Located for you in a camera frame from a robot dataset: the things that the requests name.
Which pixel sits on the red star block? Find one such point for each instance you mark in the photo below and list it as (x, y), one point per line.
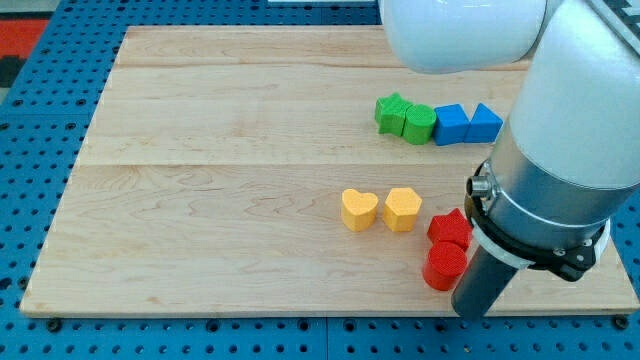
(451, 228)

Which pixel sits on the red cylinder block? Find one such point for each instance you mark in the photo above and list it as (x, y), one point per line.
(444, 265)

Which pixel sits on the blue cube block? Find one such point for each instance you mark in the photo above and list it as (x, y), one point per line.
(451, 125)

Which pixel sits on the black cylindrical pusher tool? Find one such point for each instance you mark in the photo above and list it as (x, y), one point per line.
(480, 286)

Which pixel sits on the green cylinder block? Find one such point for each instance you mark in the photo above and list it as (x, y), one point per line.
(420, 121)

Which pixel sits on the green star block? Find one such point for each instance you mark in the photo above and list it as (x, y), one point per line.
(390, 114)

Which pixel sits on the yellow heart block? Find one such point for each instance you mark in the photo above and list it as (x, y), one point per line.
(358, 210)

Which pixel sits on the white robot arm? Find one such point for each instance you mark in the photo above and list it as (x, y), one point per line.
(568, 156)

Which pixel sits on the blue triangle block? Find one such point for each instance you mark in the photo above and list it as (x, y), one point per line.
(484, 126)

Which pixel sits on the yellow hexagon block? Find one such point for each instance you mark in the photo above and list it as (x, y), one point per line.
(401, 209)

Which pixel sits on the wooden board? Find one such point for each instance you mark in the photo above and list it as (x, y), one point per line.
(209, 181)

